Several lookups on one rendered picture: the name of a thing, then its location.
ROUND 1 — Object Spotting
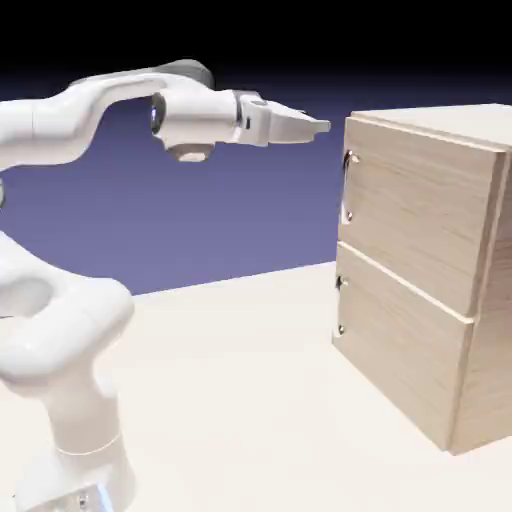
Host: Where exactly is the light wood cabinet door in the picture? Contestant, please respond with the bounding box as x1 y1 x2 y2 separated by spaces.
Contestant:
336 116 508 318
331 242 476 453

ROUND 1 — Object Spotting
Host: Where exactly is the light wood cabinet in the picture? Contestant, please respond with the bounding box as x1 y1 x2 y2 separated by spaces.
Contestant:
331 102 512 457

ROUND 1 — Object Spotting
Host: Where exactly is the curved metal door handle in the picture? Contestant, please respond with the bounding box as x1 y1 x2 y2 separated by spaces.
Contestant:
339 149 360 226
334 274 350 339

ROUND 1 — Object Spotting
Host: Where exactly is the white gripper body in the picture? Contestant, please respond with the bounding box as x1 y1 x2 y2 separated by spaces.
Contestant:
267 100 318 145

